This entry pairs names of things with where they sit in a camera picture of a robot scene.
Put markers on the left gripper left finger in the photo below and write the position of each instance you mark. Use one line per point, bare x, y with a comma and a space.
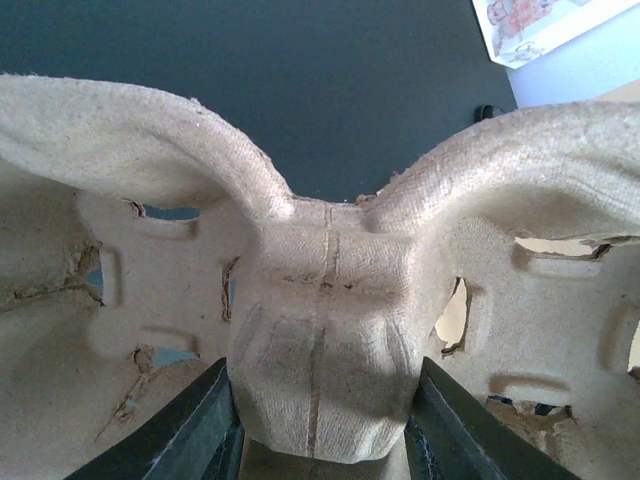
197, 435

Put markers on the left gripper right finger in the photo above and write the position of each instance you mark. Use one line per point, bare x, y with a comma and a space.
450, 435

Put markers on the brown pulp cup carrier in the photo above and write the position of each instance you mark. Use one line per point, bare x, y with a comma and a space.
143, 238

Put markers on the white printed paper bag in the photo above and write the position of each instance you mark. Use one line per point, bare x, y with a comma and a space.
516, 32

